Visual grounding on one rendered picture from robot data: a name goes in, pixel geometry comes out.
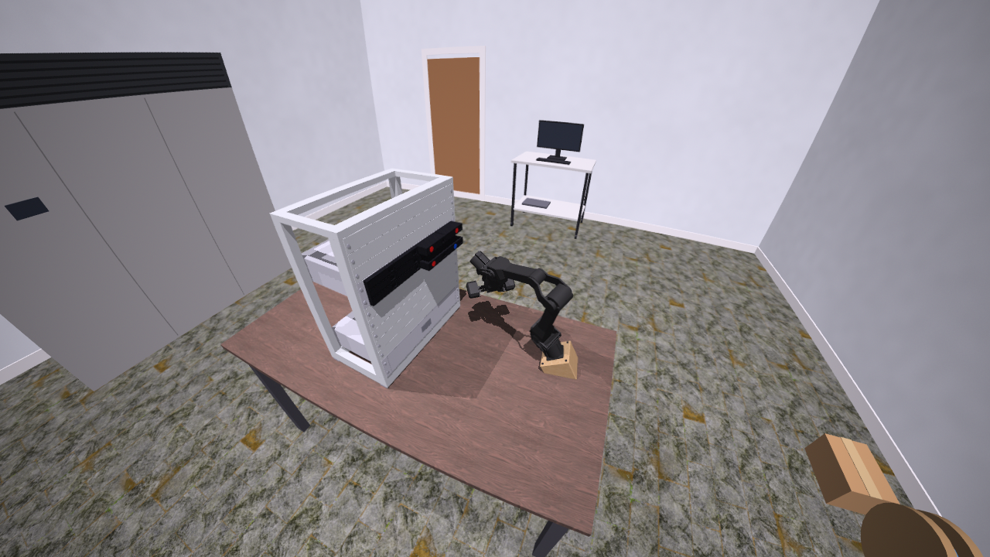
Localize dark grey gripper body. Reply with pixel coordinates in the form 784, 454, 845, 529
466, 278, 515, 299

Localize white open-frame rack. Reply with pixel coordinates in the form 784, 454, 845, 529
271, 169, 463, 388

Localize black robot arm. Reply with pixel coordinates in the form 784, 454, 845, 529
470, 251, 573, 361

